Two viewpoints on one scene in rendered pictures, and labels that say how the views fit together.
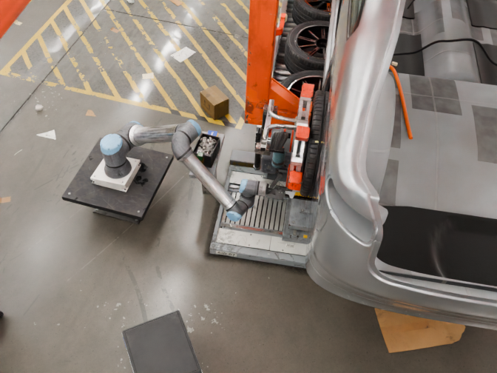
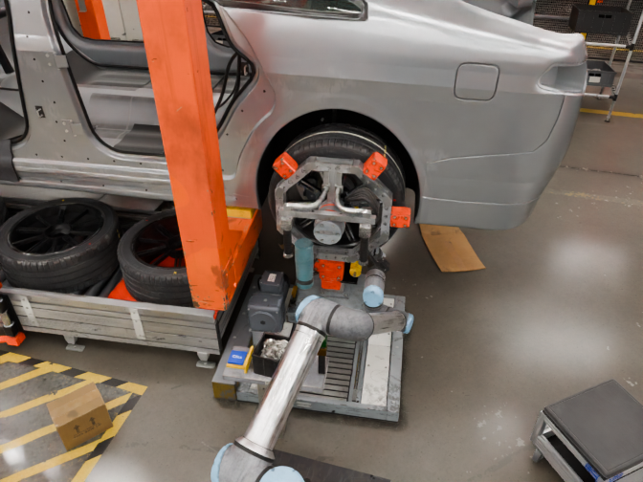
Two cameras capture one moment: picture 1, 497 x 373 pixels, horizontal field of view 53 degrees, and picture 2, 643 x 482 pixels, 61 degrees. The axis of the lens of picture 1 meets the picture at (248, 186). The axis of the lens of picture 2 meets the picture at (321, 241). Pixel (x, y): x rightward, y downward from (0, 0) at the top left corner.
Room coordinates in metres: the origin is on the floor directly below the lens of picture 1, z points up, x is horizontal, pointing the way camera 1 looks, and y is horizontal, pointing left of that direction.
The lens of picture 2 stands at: (2.13, 1.85, 2.27)
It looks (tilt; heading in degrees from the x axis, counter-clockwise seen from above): 36 degrees down; 273
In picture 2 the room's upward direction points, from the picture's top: straight up
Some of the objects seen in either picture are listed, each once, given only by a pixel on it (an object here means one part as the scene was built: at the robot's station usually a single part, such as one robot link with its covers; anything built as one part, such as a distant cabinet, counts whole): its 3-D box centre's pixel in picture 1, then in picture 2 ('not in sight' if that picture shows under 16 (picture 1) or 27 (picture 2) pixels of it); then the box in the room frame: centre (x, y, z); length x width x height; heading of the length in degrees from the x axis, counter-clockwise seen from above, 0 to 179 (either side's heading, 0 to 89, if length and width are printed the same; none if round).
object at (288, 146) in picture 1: (287, 140); (330, 220); (2.19, -0.23, 0.85); 0.21 x 0.14 x 0.14; 84
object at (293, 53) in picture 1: (322, 52); (62, 243); (3.75, -0.58, 0.39); 0.66 x 0.66 x 0.24
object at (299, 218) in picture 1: (313, 197); (336, 274); (2.17, -0.47, 0.32); 0.40 x 0.30 x 0.28; 174
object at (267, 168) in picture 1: (287, 166); (273, 303); (2.50, -0.29, 0.26); 0.42 x 0.18 x 0.35; 84
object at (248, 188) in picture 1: (249, 186); (373, 291); (1.99, -0.01, 0.62); 0.12 x 0.09 x 0.10; 84
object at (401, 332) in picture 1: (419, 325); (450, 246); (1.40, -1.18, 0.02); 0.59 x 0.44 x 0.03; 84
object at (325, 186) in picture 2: (283, 106); (307, 190); (2.30, -0.19, 1.03); 0.19 x 0.18 x 0.11; 84
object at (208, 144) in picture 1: (206, 149); (280, 356); (2.38, 0.31, 0.51); 0.20 x 0.14 x 0.13; 166
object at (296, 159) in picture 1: (299, 142); (333, 211); (2.18, -0.30, 0.85); 0.54 x 0.07 x 0.54; 174
